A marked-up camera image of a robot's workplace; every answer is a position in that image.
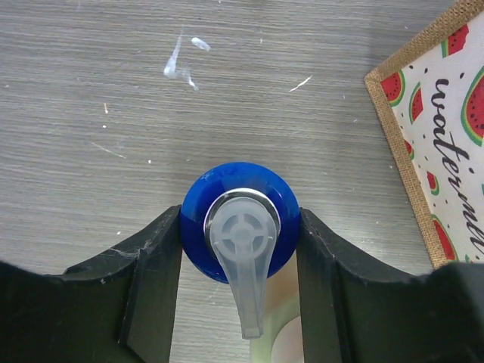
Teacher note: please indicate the watermelon print canvas bag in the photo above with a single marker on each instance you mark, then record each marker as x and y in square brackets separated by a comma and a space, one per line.
[429, 99]

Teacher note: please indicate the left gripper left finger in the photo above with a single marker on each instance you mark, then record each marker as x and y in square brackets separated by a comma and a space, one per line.
[118, 306]

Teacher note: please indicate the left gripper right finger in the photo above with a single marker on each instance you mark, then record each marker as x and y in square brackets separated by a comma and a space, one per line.
[355, 308]

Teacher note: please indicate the blue pump bottle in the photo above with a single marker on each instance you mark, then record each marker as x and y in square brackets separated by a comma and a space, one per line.
[239, 225]

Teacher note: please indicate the green bottle beige cap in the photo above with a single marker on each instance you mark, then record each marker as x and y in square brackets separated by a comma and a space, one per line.
[282, 340]

